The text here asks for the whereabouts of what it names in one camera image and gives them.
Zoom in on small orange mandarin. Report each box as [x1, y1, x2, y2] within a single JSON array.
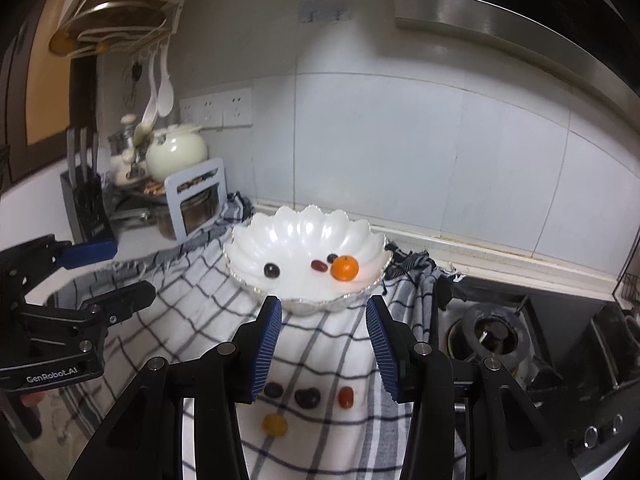
[[330, 255, 360, 282]]

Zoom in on white hanging spoon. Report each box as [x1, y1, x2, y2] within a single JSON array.
[[157, 44, 175, 117]]

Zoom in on yellow green grape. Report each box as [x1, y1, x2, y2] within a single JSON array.
[[262, 413, 288, 438]]

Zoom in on red grape in bowl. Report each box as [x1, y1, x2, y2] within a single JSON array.
[[310, 259, 329, 273]]

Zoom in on wall rack with boards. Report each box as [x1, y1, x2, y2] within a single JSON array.
[[49, 0, 184, 58]]

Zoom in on white hanging spatula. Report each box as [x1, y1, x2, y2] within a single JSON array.
[[134, 50, 157, 146]]

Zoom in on dark purple grape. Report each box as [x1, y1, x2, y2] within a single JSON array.
[[264, 382, 284, 399]]

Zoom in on black knife block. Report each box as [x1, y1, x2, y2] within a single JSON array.
[[60, 127, 115, 244]]

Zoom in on steel pot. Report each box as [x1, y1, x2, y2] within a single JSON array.
[[108, 191, 218, 240]]

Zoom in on steel range hood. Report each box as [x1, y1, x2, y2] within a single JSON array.
[[394, 0, 639, 128]]

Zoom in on grey white rack frame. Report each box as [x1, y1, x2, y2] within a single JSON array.
[[164, 158, 227, 243]]

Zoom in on dark cherry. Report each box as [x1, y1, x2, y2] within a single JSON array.
[[294, 387, 321, 410]]

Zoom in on cream ceramic teapot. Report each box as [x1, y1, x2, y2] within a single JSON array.
[[145, 124, 208, 183]]

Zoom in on red jujube grape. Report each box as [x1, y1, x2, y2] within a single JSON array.
[[337, 386, 355, 410]]

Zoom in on dark grape in bowl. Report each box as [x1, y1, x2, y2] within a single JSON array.
[[264, 262, 281, 280]]

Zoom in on white scalloped bowl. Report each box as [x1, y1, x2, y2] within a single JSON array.
[[224, 205, 392, 316]]

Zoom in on wall power sockets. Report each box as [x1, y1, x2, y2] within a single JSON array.
[[179, 88, 253, 130]]

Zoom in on gas stove burner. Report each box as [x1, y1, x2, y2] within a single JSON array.
[[445, 302, 532, 370]]

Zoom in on person's hand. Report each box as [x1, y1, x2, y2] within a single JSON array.
[[21, 392, 46, 408]]

